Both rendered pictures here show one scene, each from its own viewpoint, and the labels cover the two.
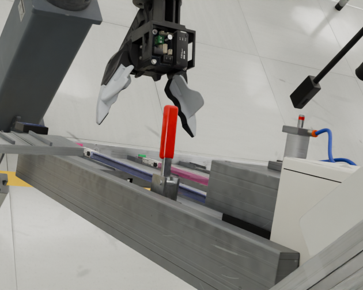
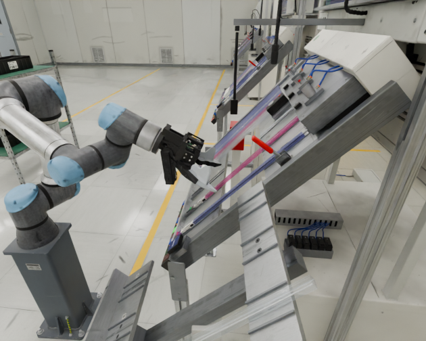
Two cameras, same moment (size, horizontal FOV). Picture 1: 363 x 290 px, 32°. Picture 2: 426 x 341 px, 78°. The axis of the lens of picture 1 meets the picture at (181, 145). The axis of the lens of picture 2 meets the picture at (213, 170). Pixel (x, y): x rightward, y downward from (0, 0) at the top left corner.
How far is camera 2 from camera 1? 0.57 m
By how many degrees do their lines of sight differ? 35
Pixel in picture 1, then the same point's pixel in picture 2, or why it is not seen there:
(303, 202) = (376, 67)
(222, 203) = (323, 123)
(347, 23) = not seen: hidden behind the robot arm
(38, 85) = (76, 279)
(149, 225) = (314, 160)
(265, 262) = (392, 91)
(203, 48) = (73, 206)
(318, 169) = (373, 53)
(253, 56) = (88, 188)
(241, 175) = (322, 105)
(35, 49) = (62, 268)
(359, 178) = not seen: outside the picture
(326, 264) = not seen: outside the picture
